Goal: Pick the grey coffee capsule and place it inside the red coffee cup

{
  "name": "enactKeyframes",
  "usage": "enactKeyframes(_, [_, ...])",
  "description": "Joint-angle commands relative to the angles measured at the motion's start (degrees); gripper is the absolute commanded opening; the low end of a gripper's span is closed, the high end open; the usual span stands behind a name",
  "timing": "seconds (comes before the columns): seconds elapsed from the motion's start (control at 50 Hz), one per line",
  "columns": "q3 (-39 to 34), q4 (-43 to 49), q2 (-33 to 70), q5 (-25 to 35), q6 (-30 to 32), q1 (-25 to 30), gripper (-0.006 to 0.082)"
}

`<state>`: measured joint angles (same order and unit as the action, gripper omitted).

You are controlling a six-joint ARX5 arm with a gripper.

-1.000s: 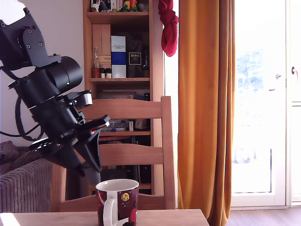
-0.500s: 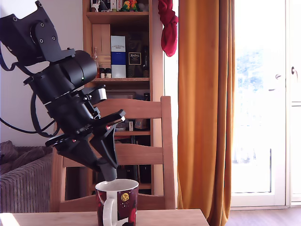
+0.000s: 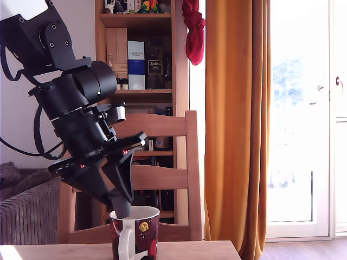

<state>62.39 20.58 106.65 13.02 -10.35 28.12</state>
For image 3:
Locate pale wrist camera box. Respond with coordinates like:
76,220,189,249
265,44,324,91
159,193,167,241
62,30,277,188
96,102,127,127

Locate grey corduroy sofa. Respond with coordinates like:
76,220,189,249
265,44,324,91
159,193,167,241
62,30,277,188
0,161,62,246

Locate white glass door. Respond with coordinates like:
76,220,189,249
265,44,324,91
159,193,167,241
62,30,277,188
266,0,335,239

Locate black spiral print carton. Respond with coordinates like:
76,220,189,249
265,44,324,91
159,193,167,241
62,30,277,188
145,40,165,90

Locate red coffee mug white handle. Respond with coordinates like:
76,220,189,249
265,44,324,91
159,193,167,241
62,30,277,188
109,205,161,260

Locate grey coffee capsule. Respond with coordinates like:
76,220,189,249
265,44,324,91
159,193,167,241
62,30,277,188
112,196,133,219

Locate green parrot figure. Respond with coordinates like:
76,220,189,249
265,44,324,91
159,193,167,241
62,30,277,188
138,0,151,14

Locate dark glass bottle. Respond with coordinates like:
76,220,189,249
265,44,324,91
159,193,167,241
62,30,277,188
164,52,172,90

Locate wooden drawer box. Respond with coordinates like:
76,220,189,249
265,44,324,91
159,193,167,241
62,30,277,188
106,27,128,80

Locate grey corduroy cushion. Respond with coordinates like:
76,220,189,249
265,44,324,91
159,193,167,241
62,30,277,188
0,161,22,190

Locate mustard yellow curtain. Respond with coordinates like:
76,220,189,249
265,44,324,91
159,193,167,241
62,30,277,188
203,0,272,260

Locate tall wooden bookshelf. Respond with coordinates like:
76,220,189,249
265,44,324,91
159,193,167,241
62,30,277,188
94,0,190,226

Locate wooden slat-back chair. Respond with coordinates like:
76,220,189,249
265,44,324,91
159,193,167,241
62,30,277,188
67,110,203,244

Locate white and blue carton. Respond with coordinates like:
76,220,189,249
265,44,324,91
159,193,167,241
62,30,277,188
127,40,146,90

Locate black cable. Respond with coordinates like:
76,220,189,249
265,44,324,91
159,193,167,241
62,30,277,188
0,43,41,85
0,136,52,158
33,104,67,161

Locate red knotted cloth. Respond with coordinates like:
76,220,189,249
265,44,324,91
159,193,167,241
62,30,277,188
181,0,207,66

